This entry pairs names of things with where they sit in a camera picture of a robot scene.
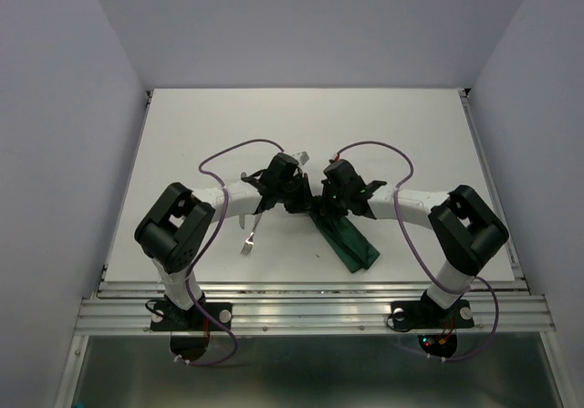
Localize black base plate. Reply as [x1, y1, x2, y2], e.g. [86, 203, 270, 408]
[385, 299, 475, 332]
[145, 298, 233, 332]

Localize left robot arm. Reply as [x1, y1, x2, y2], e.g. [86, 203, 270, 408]
[134, 152, 309, 330]

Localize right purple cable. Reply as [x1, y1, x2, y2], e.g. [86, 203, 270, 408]
[332, 141, 499, 364]

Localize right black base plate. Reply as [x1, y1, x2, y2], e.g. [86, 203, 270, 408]
[385, 299, 475, 332]

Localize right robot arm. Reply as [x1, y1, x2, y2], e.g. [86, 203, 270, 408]
[322, 159, 509, 326]

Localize dark green cloth napkin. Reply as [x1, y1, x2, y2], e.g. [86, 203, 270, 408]
[310, 214, 381, 274]

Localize aluminium frame rail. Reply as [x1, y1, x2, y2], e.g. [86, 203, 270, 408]
[54, 88, 567, 408]

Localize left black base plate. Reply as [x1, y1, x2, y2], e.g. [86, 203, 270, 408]
[145, 298, 233, 332]

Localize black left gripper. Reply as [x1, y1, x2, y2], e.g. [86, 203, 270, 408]
[276, 173, 318, 214]

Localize silver fork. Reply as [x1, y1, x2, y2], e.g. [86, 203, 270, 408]
[241, 214, 263, 256]

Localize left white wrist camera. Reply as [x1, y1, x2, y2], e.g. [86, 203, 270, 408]
[292, 152, 309, 166]

